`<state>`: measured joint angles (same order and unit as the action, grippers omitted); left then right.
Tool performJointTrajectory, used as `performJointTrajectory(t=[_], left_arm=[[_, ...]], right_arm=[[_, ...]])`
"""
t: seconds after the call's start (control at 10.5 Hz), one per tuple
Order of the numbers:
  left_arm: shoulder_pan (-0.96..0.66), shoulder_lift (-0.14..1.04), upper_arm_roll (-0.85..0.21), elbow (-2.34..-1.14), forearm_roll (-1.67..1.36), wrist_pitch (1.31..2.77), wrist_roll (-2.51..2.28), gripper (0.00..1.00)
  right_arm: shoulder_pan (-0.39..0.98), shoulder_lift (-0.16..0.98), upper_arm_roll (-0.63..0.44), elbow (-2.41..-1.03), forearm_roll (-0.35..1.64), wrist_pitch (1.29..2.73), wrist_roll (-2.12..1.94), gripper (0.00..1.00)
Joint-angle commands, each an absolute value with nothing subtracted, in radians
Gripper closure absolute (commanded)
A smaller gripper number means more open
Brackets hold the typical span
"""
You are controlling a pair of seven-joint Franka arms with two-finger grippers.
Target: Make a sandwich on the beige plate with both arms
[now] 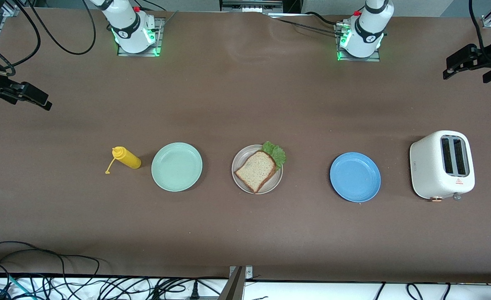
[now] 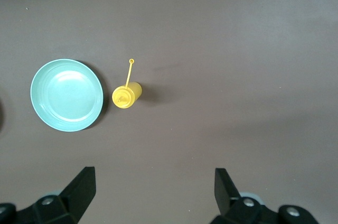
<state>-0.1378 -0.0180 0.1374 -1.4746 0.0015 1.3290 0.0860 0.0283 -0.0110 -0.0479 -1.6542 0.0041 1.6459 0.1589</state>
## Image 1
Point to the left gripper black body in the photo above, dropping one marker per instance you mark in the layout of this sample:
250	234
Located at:
487	57

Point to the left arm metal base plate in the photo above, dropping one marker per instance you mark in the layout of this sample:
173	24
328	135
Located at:
374	59

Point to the white toaster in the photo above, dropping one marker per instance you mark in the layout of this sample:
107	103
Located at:
426	166

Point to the brown bread slice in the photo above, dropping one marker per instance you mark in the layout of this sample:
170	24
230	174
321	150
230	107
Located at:
255	171

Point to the blue plate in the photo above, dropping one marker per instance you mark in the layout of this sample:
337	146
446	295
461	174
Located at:
355	177

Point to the beige plate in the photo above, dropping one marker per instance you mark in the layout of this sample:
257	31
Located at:
239	160

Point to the mint green plate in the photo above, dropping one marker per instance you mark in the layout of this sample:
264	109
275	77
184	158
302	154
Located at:
176	166

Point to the black power plug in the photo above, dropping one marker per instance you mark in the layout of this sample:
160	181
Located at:
194	291

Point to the aluminium profile bracket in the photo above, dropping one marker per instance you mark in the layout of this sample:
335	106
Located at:
235	283

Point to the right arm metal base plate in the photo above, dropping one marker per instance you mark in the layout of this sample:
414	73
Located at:
158	39

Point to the green lettuce leaf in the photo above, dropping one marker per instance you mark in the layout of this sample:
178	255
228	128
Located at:
276	152

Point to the yellow mustard squeeze bottle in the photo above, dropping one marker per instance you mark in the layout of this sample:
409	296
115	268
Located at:
130	159

